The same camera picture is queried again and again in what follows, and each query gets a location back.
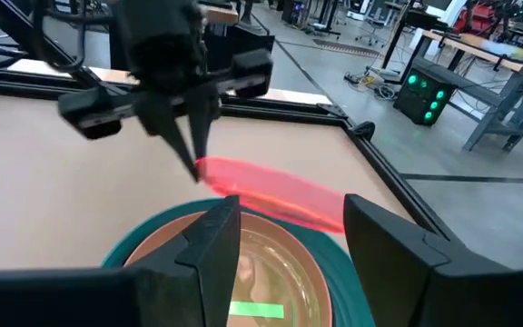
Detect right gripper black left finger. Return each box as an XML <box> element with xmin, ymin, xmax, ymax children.
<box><xmin>0</xmin><ymin>194</ymin><xmax>242</xmax><ymax>327</ymax></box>

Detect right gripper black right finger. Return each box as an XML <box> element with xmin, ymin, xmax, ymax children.
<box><xmin>342</xmin><ymin>193</ymin><xmax>523</xmax><ymax>327</ymax></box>

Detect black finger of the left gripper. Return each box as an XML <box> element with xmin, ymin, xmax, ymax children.
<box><xmin>184</xmin><ymin>84</ymin><xmax>222</xmax><ymax>161</ymax></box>
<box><xmin>133</xmin><ymin>93</ymin><xmax>201</xmax><ymax>183</ymax></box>

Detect teal plastic plate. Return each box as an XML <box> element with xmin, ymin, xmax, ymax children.
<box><xmin>101</xmin><ymin>197</ymin><xmax>363</xmax><ymax>327</ymax></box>

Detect clear pink plastic plate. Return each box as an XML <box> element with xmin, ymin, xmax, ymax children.
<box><xmin>195</xmin><ymin>156</ymin><xmax>347</xmax><ymax>234</ymax></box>

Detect copper orange plastic plate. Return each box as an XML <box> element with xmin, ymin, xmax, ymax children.
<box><xmin>123</xmin><ymin>211</ymin><xmax>334</xmax><ymax>327</ymax></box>

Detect black box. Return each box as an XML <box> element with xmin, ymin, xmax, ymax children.
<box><xmin>202</xmin><ymin>22</ymin><xmax>276</xmax><ymax>72</ymax></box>

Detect white light bar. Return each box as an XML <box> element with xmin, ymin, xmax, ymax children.
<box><xmin>6</xmin><ymin>58</ymin><xmax>333</xmax><ymax>106</ymax></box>

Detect small black computer tower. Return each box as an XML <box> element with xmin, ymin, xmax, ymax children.
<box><xmin>281</xmin><ymin>0</ymin><xmax>306</xmax><ymax>24</ymax></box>

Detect black table corner clamp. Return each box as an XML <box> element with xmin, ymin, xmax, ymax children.
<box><xmin>351</xmin><ymin>120</ymin><xmax>377</xmax><ymax>141</ymax></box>

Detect grey office chair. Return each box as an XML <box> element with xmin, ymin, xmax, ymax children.
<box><xmin>354</xmin><ymin>17</ymin><xmax>388</xmax><ymax>46</ymax></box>

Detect black computer with green lights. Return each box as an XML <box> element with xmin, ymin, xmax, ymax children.
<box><xmin>392</xmin><ymin>67</ymin><xmax>459</xmax><ymax>127</ymax></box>

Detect grey workbench with wooden top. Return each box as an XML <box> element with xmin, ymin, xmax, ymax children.
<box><xmin>413</xmin><ymin>27</ymin><xmax>523</xmax><ymax>154</ymax></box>

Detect red tool cart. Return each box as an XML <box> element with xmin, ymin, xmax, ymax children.
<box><xmin>454</xmin><ymin>4</ymin><xmax>498</xmax><ymax>35</ymax></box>

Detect black cable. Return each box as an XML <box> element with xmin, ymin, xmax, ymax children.
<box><xmin>32</xmin><ymin>0</ymin><xmax>88</xmax><ymax>74</ymax></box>

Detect black aluminium table frame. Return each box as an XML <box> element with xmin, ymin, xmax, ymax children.
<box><xmin>0</xmin><ymin>0</ymin><xmax>453</xmax><ymax>242</ymax></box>

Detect floor cables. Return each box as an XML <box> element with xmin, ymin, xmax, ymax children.
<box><xmin>343</xmin><ymin>67</ymin><xmax>397</xmax><ymax>101</ymax></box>

